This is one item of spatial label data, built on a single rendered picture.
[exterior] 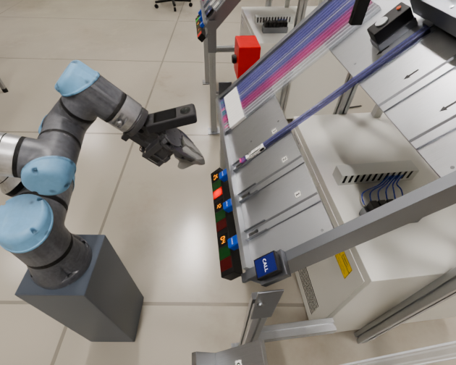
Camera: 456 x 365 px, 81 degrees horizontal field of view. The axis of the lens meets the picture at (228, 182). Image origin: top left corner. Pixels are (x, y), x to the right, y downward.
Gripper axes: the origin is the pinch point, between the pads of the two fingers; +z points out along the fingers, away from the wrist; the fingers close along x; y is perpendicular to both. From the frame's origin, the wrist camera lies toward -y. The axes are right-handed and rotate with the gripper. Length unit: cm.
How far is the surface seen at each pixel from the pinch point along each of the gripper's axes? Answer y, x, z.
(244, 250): -2.9, 25.6, 7.7
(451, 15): -56, 7, 2
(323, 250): -18.4, 31.6, 10.1
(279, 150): -17.4, 3.7, 9.2
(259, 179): -10.0, 8.6, 9.4
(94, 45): 132, -277, -17
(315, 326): 7, 33, 56
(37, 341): 106, 19, 9
